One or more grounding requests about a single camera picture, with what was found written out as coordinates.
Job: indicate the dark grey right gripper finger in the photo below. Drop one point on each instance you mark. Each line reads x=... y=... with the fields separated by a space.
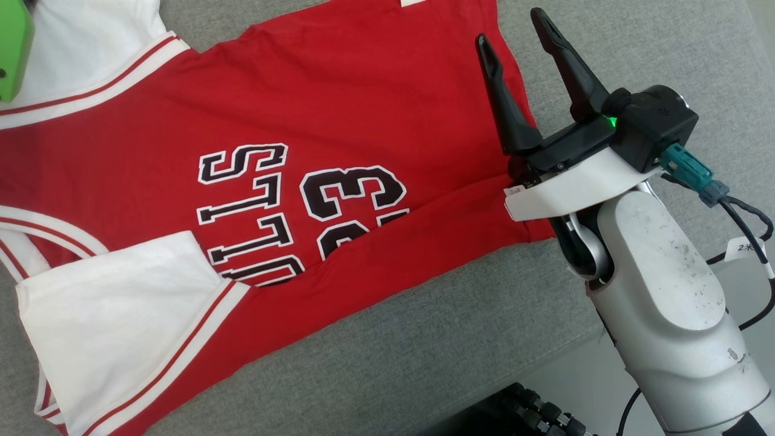
x=508 y=115
x=578 y=85

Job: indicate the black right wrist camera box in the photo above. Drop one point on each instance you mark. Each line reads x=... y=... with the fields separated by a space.
x=654 y=127

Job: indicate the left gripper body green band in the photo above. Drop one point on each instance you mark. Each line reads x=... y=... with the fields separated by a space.
x=12 y=48

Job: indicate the red white basketball jersey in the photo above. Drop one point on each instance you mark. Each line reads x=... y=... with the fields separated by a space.
x=363 y=91

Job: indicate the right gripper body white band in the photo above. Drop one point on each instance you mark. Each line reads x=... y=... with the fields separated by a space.
x=569 y=188

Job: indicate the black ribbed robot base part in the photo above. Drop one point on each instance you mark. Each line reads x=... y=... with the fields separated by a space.
x=521 y=412

